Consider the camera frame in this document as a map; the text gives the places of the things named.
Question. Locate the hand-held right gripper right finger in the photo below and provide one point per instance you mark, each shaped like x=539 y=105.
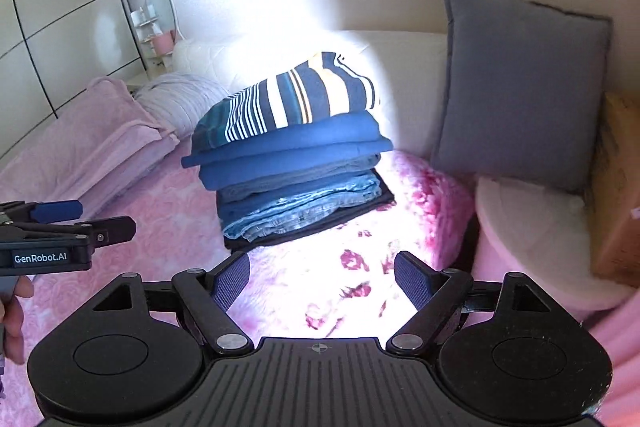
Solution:
x=412 y=279

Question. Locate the white wardrobe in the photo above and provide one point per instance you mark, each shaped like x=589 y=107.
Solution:
x=65 y=7

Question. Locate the light denim jeans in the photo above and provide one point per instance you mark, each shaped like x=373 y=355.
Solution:
x=300 y=214

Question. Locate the white cosmetic rack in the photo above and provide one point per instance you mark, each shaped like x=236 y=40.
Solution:
x=145 y=29

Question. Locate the navy striped shirt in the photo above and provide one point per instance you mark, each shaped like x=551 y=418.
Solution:
x=290 y=97

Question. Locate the pink pot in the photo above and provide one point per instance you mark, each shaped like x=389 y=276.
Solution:
x=163 y=43

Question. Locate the grey-blue folded garment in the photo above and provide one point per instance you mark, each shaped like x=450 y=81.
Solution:
x=325 y=179

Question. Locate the cardboard box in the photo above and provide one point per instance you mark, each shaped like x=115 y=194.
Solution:
x=620 y=182

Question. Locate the white dressing table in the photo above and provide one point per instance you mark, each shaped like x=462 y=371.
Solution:
x=150 y=74

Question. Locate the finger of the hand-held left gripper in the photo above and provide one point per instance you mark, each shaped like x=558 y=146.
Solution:
x=117 y=229
x=60 y=210

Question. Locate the oval mirror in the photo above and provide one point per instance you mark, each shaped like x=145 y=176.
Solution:
x=160 y=2

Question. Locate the pink curtain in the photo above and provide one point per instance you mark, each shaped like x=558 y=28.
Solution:
x=622 y=357

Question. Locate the blue folded garment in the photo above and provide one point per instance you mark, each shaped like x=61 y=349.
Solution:
x=250 y=176

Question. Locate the pink floral blanket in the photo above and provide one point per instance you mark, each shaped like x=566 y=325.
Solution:
x=165 y=207

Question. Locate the round pink stool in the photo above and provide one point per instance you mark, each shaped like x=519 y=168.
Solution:
x=525 y=217

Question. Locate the navy folded garment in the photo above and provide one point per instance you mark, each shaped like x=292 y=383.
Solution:
x=310 y=137

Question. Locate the lilac striped quilt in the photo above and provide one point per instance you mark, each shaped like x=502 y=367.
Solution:
x=175 y=102

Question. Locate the black folded garment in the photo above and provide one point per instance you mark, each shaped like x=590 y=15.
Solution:
x=386 y=199

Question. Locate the person's left hand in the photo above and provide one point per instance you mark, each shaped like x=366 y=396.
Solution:
x=15 y=322

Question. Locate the pink folded blanket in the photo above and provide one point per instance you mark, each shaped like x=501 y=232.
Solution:
x=90 y=117

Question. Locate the grey cushion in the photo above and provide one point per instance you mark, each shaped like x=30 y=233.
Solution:
x=520 y=82

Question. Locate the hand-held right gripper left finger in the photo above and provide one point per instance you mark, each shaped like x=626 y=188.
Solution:
x=231 y=282

